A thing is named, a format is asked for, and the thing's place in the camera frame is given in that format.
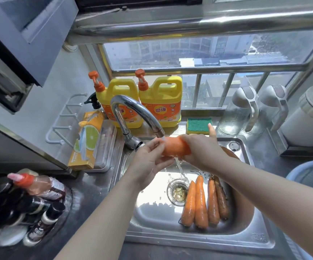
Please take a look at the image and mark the person's left hand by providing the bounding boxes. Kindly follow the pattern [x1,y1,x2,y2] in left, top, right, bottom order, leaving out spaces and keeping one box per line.
[126,137,174,192]

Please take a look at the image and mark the person's right hand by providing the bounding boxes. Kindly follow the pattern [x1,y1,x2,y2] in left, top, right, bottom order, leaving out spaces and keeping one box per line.
[178,123,225,174]

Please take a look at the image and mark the thick orange carrot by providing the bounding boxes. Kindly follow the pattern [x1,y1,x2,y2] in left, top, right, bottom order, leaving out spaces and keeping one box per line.
[160,136,192,157]

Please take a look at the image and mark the person's right forearm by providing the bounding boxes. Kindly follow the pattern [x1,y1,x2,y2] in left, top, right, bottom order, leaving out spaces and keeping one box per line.
[212,157,313,260]

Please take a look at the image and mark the person's left forearm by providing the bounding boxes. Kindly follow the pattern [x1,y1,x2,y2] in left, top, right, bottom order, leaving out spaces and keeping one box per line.
[54,181,144,260]

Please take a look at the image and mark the green and yellow sponge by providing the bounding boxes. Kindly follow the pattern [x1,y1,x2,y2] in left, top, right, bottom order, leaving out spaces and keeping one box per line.
[186,118,213,135]

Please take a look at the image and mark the clear pitcher with white lid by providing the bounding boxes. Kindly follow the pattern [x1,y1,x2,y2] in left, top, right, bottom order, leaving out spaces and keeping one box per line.
[218,86,259,135]
[243,84,289,136]

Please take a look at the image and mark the round metal drain strainer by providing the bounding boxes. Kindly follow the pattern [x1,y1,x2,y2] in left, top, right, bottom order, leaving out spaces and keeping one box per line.
[167,179,190,206]

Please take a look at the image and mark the stainless steel sink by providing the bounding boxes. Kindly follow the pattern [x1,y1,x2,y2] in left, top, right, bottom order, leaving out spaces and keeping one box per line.
[110,135,276,250]

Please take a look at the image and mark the yellow detergent pump bottle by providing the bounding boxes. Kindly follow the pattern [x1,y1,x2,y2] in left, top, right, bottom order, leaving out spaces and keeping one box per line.
[89,71,144,129]
[135,69,183,128]

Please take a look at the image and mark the steel window guard bars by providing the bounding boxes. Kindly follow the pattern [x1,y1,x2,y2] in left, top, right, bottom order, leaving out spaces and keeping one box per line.
[98,31,313,109]

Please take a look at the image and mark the clear plastic container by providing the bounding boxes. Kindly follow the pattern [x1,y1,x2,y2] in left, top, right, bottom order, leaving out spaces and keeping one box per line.
[93,120,118,171]

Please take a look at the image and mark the chrome curved faucet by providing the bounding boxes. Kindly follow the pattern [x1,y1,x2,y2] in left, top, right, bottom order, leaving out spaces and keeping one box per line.
[110,95,165,151]

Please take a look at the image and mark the dirty brown carrot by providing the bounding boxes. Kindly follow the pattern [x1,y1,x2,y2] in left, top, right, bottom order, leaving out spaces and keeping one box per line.
[213,176,229,220]

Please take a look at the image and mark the yellow lime print wrap box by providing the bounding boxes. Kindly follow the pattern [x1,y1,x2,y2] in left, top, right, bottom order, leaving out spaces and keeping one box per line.
[68,111,105,171]

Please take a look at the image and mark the stainless steel tray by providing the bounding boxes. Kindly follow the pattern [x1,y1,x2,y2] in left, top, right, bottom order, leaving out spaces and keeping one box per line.
[267,127,313,158]

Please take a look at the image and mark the white cylindrical appliance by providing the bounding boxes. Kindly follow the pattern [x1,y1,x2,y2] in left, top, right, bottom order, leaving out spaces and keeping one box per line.
[280,77,313,147]

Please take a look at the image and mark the black spray bottle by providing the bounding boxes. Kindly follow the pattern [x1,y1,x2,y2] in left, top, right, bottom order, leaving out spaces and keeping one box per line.
[84,92,103,111]

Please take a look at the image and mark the light blue plastic basin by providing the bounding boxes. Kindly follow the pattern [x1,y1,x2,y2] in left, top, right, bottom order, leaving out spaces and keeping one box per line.
[286,159,313,193]

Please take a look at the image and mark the steel window railing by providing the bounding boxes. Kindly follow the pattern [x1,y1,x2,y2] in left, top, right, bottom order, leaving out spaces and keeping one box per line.
[66,3,313,47]

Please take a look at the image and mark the pink bottle with orange cap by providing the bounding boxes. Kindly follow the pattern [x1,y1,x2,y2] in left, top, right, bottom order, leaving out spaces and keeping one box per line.
[7,173,66,201]

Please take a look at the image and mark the white bottle with black cap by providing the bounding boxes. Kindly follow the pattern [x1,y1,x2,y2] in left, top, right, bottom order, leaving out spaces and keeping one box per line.
[23,201,66,247]

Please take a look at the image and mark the cluster of dark sauce bottles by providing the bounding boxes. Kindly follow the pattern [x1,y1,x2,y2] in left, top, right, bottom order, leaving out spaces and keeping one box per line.
[0,168,51,245]

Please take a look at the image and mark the grey range hood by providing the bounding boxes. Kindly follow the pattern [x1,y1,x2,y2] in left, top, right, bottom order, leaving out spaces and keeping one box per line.
[0,0,79,114]

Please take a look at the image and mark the white wall hook rack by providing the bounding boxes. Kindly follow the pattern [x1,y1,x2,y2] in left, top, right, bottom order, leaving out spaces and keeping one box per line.
[45,93,88,145]

